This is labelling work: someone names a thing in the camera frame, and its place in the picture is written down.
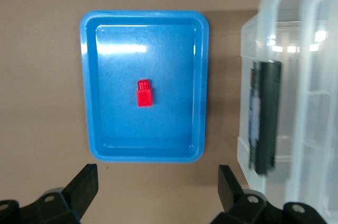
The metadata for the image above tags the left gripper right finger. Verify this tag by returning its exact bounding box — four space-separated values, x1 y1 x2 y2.
211 165 328 224

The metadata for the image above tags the blue plastic tray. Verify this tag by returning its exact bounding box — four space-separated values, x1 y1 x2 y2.
79 10 211 164

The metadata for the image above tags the black box latch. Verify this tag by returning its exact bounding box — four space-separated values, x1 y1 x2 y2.
253 60 282 175

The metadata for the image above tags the clear plastic storage box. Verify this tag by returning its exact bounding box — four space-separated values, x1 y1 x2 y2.
236 0 338 224

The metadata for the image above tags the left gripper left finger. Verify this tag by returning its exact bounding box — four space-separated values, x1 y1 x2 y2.
0 163 99 224

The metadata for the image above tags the red plastic block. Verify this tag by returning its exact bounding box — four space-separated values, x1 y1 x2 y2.
136 79 153 108

